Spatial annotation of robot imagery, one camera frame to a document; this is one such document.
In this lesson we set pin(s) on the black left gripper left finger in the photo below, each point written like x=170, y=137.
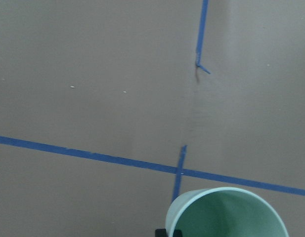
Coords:
x=160, y=233

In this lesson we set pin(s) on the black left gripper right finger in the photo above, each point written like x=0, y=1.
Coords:
x=177, y=233

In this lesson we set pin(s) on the green cup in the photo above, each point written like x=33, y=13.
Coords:
x=223, y=212

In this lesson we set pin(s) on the brown paper table cover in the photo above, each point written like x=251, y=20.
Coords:
x=97, y=98

